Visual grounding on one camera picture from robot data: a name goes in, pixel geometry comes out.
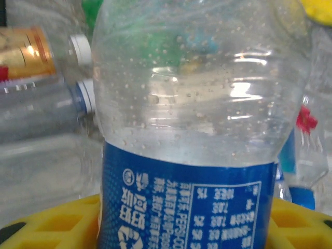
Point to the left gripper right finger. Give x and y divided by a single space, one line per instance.
298 228

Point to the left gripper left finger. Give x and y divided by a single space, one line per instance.
52 228

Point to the clear bottle red white label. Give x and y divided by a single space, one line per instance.
39 111

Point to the blue label bottle blue cap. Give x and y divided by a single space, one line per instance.
181 103

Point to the orange label bottle white cap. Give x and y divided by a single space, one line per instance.
31 52

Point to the clear bottle blue cap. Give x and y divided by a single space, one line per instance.
302 198

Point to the green bottle yellow cap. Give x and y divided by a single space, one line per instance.
320 11
90 6

